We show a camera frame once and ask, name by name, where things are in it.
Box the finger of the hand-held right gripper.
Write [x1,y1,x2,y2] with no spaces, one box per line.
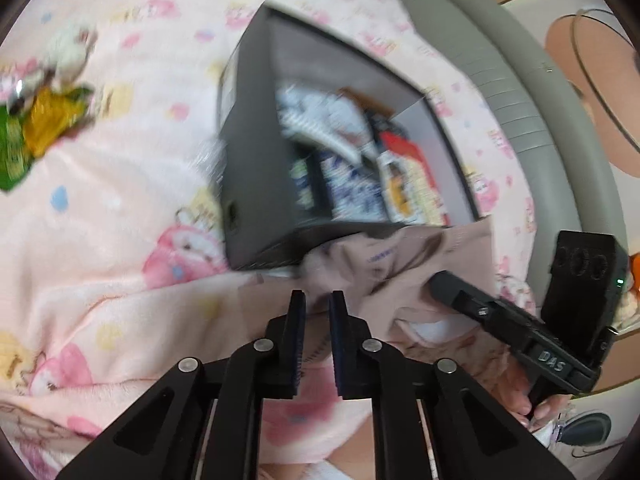
[425,270,543,356]

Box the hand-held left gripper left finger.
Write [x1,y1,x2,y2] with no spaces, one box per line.
[56,290,307,480]

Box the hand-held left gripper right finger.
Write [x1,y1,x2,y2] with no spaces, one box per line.
[328,290,576,480]

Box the pink beige cloth pouch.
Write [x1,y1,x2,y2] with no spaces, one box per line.
[300,224,501,361]

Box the black cardboard box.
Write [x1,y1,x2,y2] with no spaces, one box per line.
[216,2,481,272]

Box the yellow foil packet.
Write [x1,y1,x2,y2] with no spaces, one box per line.
[22,87,83,157]

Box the green foil packet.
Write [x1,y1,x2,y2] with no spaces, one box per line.
[0,85,96,193]

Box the white plush toy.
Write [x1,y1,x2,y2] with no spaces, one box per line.
[42,25,98,83]

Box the person's right hand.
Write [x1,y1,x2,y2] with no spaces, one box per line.
[500,360,573,428]

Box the grey round device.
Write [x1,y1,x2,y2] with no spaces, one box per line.
[564,406,614,447]

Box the red printed packet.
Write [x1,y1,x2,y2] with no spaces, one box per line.
[376,132,449,225]

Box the pink printed blanket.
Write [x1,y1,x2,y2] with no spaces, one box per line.
[0,0,540,480]

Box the grey padded headboard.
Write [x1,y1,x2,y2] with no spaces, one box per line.
[400,0,621,291]

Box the white plastic comb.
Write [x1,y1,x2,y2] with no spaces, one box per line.
[280,107,373,161]

